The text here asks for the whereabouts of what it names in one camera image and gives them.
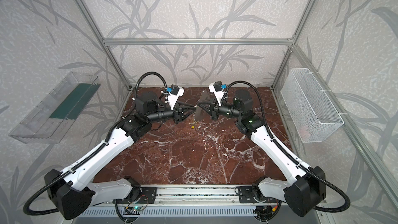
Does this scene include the silver metal key holder plate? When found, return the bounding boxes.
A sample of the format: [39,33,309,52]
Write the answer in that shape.
[194,90,210,122]

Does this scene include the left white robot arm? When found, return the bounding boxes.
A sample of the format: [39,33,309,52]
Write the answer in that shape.
[45,85,195,220]

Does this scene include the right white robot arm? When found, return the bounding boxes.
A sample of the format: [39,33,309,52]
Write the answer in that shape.
[197,89,326,217]

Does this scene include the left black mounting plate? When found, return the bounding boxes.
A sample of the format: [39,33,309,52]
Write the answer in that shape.
[114,187,158,204]

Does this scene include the black mounting plate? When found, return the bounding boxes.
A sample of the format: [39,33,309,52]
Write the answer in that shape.
[114,187,158,204]
[235,186,278,204]

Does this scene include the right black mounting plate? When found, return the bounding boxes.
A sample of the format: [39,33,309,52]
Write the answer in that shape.
[235,186,278,204]

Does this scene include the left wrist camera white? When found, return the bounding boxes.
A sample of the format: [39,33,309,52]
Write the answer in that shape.
[162,85,184,110]

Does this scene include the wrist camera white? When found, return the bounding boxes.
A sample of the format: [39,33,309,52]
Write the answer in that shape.
[162,85,184,110]
[208,81,227,106]

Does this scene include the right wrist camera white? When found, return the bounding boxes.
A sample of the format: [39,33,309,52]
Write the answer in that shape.
[208,81,227,106]

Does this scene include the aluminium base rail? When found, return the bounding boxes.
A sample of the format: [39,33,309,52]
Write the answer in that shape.
[65,184,327,207]

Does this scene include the white wire mesh basket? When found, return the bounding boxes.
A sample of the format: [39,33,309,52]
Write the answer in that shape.
[281,68,344,143]

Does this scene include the aluminium cage frame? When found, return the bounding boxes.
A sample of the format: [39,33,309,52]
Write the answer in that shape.
[73,0,398,205]

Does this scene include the left circuit board with wires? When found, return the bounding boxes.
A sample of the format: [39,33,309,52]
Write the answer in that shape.
[113,195,149,224]

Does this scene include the left black corrugated cable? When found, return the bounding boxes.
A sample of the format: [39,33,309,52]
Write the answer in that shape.
[23,71,169,216]

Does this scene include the black corrugated cable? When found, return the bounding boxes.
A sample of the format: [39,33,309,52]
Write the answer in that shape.
[225,80,351,213]
[23,71,169,216]

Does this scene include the right connector with wires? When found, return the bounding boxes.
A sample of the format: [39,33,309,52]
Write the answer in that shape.
[252,198,283,224]

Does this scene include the clear plastic wall tray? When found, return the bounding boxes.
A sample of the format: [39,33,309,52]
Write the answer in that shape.
[9,72,101,144]

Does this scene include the right black corrugated cable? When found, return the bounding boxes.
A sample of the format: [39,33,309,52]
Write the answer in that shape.
[225,80,351,213]

